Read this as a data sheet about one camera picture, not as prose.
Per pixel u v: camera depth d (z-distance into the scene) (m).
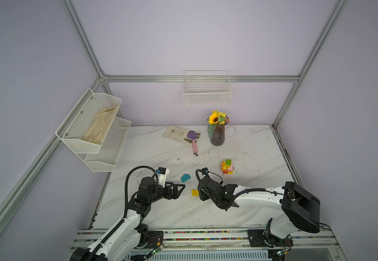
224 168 0.94
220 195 0.64
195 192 0.85
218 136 1.06
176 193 0.72
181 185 0.77
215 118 0.91
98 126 0.79
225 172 0.95
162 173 0.74
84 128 0.78
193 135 1.13
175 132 1.17
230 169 0.93
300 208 0.43
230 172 0.96
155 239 0.74
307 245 0.73
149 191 0.64
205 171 0.75
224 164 0.95
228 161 0.92
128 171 0.67
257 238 0.73
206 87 0.94
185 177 0.93
